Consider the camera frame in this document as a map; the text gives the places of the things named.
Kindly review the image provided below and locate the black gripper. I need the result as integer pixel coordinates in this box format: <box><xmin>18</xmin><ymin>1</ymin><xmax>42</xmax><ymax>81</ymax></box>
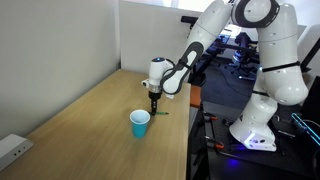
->
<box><xmin>148</xmin><ymin>90</ymin><xmax>163</xmax><ymax>116</ymax></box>

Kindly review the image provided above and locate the blue plastic cup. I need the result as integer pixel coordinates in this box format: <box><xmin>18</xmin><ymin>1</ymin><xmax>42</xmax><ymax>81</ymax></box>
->
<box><xmin>129</xmin><ymin>109</ymin><xmax>151</xmax><ymax>139</ymax></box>

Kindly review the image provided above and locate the orange board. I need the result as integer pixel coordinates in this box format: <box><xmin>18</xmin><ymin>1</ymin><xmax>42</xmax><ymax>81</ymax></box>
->
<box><xmin>190</xmin><ymin>85</ymin><xmax>202</xmax><ymax>108</ymax></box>

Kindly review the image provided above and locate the white partition panel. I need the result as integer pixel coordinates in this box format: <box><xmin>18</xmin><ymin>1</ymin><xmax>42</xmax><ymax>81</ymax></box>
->
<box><xmin>119</xmin><ymin>0</ymin><xmax>203</xmax><ymax>85</ymax></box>

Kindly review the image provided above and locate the black swivel chair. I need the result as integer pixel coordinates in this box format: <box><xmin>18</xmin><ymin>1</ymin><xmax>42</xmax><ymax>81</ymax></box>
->
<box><xmin>229</xmin><ymin>31</ymin><xmax>262</xmax><ymax>82</ymax></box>

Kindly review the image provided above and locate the white rectangular box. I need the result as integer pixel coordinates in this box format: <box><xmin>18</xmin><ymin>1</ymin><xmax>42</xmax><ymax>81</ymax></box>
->
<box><xmin>0</xmin><ymin>133</ymin><xmax>35</xmax><ymax>173</ymax></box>

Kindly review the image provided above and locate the blue neon light strip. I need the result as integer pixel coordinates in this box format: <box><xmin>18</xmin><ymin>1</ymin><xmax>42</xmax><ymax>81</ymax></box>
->
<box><xmin>291</xmin><ymin>112</ymin><xmax>320</xmax><ymax>146</ymax></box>

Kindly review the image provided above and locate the orange handled clamp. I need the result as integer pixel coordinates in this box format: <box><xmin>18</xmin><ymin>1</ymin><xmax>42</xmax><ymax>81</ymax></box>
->
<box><xmin>204</xmin><ymin>135</ymin><xmax>225</xmax><ymax>150</ymax></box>
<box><xmin>203</xmin><ymin>113</ymin><xmax>219</xmax><ymax>122</ymax></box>

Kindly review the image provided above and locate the black camera on stand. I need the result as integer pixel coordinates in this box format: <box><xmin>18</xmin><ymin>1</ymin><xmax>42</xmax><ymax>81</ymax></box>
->
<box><xmin>180</xmin><ymin>15</ymin><xmax>202</xmax><ymax>25</ymax></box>

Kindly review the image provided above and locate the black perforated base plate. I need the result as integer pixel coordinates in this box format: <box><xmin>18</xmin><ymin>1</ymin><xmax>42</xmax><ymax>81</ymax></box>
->
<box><xmin>205</xmin><ymin>114</ymin><xmax>320</xmax><ymax>178</ymax></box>

